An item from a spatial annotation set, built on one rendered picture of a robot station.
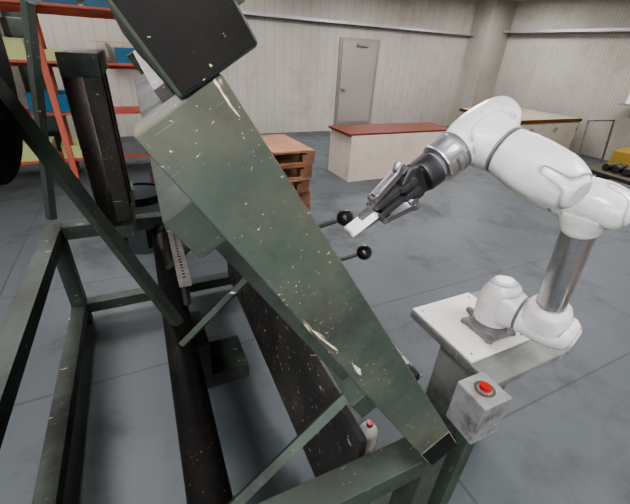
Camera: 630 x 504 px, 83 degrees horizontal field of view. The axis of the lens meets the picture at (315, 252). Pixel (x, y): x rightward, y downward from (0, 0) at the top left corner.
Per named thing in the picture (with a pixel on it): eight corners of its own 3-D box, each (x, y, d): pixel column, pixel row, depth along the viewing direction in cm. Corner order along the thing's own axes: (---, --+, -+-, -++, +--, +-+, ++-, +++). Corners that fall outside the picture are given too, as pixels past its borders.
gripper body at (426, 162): (442, 154, 71) (406, 181, 71) (451, 186, 77) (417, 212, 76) (418, 145, 77) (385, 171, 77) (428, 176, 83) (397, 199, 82)
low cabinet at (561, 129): (568, 153, 867) (582, 118, 827) (508, 159, 782) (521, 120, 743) (508, 137, 1000) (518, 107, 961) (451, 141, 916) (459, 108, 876)
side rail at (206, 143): (420, 455, 104) (449, 431, 104) (132, 136, 35) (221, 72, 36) (407, 437, 108) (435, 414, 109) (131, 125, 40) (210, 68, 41)
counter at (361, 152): (445, 171, 671) (455, 129, 633) (344, 182, 583) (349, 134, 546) (420, 161, 725) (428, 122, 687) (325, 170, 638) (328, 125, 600)
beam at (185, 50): (182, 102, 35) (262, 45, 36) (99, -9, 29) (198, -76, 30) (135, 49, 208) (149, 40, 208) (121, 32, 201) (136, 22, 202)
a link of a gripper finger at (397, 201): (408, 180, 79) (410, 185, 79) (369, 212, 78) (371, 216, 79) (420, 186, 75) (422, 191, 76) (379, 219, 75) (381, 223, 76)
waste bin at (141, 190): (172, 233, 397) (163, 181, 368) (171, 253, 359) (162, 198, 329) (125, 237, 383) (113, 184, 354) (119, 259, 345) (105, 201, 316)
